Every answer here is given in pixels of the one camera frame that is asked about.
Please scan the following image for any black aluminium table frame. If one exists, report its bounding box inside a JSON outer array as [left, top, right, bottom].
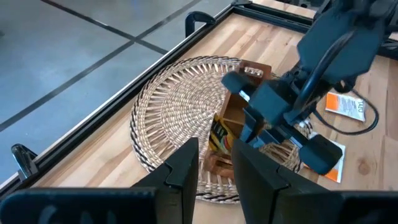
[[0, 0, 398, 200]]

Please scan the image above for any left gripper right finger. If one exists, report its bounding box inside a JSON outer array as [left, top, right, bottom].
[[231, 138, 398, 224]]

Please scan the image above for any round woven placemat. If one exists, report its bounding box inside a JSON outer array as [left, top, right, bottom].
[[129, 55, 313, 205]]

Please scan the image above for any orange white tea packet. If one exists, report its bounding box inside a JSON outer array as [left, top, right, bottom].
[[325, 91, 368, 123], [302, 132, 347, 184]]

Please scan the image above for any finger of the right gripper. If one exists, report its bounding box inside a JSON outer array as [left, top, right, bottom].
[[239, 106, 259, 144], [250, 128, 292, 149]]

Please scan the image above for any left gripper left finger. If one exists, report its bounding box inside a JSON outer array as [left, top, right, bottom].
[[0, 136, 200, 224]]

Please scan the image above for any black table clamp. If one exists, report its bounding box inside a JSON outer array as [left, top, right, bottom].
[[11, 142, 40, 182], [185, 11, 216, 39]]

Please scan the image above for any wooden tea box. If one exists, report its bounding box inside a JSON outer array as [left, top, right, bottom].
[[203, 59, 273, 180]]

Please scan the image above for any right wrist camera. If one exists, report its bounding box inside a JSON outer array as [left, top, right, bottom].
[[247, 79, 298, 127]]

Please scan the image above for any yellow fruit tea packet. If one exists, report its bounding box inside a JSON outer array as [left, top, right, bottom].
[[208, 114, 236, 154]]

